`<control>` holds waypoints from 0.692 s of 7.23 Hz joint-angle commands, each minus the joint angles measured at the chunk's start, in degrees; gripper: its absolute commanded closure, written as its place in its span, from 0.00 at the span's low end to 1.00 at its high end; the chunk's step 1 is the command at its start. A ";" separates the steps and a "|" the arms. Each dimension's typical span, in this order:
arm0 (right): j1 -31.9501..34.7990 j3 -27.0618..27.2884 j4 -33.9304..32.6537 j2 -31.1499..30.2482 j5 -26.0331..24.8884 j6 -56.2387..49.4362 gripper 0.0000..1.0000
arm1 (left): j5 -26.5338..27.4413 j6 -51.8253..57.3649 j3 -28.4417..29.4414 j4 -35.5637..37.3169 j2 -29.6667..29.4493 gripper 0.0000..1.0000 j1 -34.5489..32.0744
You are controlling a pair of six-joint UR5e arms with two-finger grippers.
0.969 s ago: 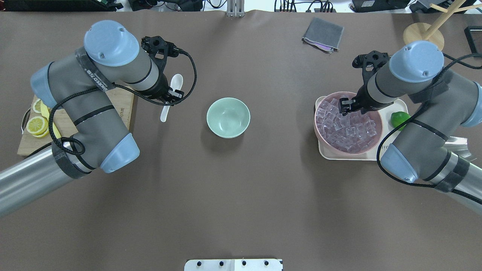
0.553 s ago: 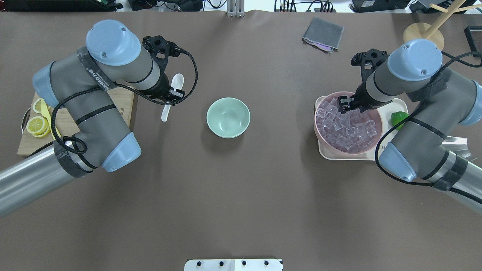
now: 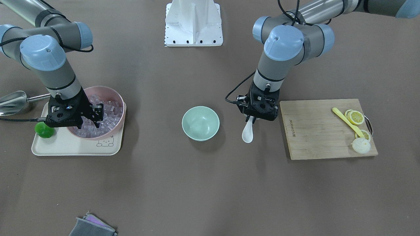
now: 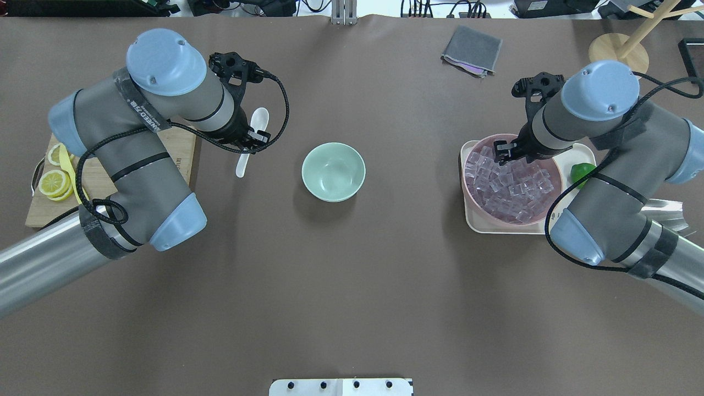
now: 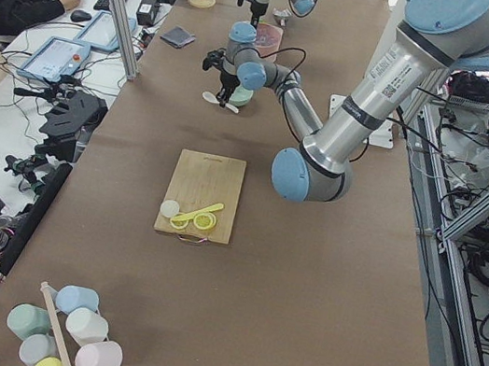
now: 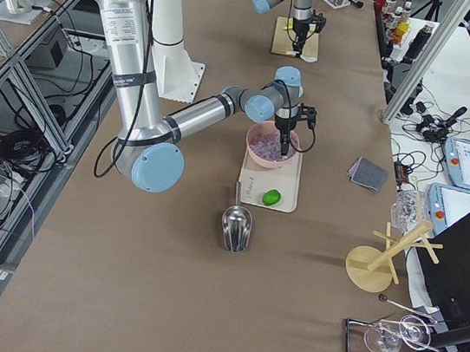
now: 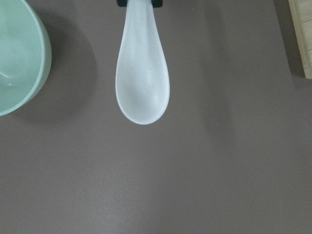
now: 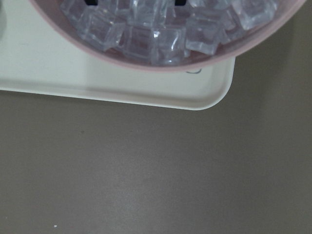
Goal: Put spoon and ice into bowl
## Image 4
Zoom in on wooden cup stand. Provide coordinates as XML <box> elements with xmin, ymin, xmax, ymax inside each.
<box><xmin>588</xmin><ymin>1</ymin><xmax>703</xmax><ymax>73</ymax></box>

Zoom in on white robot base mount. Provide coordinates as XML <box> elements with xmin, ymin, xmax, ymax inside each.
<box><xmin>268</xmin><ymin>377</ymin><xmax>414</xmax><ymax>395</ymax></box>

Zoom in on white ceramic spoon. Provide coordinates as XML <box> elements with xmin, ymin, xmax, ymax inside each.
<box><xmin>235</xmin><ymin>107</ymin><xmax>270</xmax><ymax>178</ymax></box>

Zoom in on pink bowl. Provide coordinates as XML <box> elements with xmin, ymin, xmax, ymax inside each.
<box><xmin>461</xmin><ymin>134</ymin><xmax>563</xmax><ymax>226</ymax></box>

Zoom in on lemon slice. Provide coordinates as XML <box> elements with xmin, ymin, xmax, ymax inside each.
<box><xmin>37</xmin><ymin>170</ymin><xmax>73</xmax><ymax>201</ymax></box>
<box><xmin>46</xmin><ymin>144</ymin><xmax>61</xmax><ymax>167</ymax></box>

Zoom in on green lime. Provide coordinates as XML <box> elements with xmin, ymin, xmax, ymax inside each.
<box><xmin>570</xmin><ymin>162</ymin><xmax>596</xmax><ymax>185</ymax></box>

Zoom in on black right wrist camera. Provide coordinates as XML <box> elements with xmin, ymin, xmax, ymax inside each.
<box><xmin>511</xmin><ymin>71</ymin><xmax>565</xmax><ymax>110</ymax></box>

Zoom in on pile of clear ice cubes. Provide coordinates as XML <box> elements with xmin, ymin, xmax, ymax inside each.
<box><xmin>465</xmin><ymin>146</ymin><xmax>554</xmax><ymax>222</ymax></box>

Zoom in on yellow plastic spoon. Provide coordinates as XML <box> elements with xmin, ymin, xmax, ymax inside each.
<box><xmin>58</xmin><ymin>144</ymin><xmax>83</xmax><ymax>205</ymax></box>

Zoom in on grey folded cloth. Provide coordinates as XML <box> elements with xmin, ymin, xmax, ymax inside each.
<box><xmin>441</xmin><ymin>26</ymin><xmax>503</xmax><ymax>78</ymax></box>

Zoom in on aluminium frame post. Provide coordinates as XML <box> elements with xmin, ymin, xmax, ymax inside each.
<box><xmin>331</xmin><ymin>0</ymin><xmax>358</xmax><ymax>25</ymax></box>

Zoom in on black tray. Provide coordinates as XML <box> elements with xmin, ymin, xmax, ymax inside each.
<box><xmin>678</xmin><ymin>37</ymin><xmax>703</xmax><ymax>79</ymax></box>

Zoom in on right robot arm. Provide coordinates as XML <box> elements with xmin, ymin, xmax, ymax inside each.
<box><xmin>494</xmin><ymin>59</ymin><xmax>702</xmax><ymax>312</ymax></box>

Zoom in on cream rectangular tray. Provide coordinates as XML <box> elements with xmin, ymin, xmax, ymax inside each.
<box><xmin>459</xmin><ymin>140</ymin><xmax>596</xmax><ymax>235</ymax></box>

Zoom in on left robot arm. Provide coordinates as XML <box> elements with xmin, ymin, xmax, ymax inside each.
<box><xmin>1</xmin><ymin>28</ymin><xmax>280</xmax><ymax>317</ymax></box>

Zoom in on mint green bowl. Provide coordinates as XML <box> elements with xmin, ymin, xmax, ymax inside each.
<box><xmin>301</xmin><ymin>142</ymin><xmax>366</xmax><ymax>202</ymax></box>

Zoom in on wooden cutting board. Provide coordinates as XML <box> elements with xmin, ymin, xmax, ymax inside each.
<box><xmin>25</xmin><ymin>128</ymin><xmax>199</xmax><ymax>228</ymax></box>

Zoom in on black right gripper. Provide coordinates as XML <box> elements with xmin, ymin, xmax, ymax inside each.
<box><xmin>493</xmin><ymin>121</ymin><xmax>545</xmax><ymax>166</ymax></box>

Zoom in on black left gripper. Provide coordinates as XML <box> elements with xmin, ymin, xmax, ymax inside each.
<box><xmin>219</xmin><ymin>108</ymin><xmax>271</xmax><ymax>152</ymax></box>

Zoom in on metal ice scoop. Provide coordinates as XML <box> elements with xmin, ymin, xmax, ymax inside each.
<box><xmin>641</xmin><ymin>199</ymin><xmax>697</xmax><ymax>238</ymax></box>

